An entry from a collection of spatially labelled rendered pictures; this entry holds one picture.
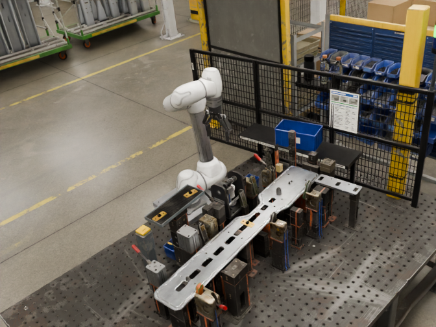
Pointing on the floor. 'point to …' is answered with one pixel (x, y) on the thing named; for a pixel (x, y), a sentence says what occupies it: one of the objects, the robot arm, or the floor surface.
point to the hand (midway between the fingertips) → (218, 136)
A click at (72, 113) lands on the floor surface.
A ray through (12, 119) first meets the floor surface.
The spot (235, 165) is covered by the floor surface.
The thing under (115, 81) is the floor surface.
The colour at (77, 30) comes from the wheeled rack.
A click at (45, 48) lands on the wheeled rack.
